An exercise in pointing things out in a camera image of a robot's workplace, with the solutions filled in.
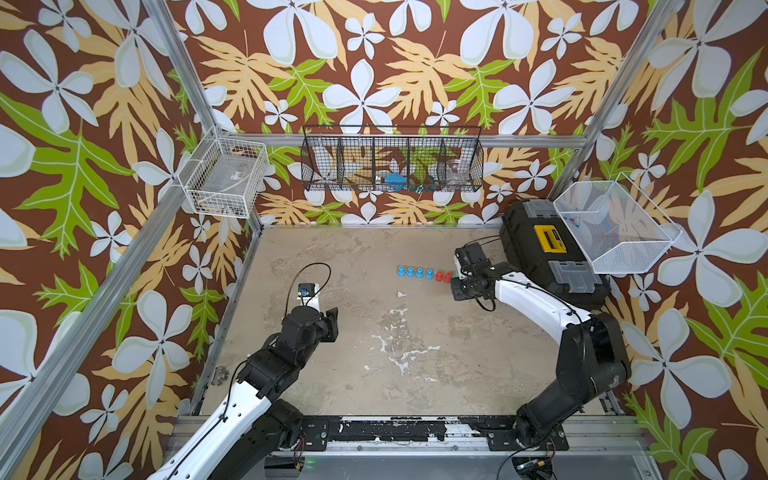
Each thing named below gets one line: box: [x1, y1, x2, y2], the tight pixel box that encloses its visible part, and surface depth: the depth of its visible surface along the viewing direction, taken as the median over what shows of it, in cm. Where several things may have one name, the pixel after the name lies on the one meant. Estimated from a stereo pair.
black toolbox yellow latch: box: [500, 199, 611, 311], surface depth 90 cm
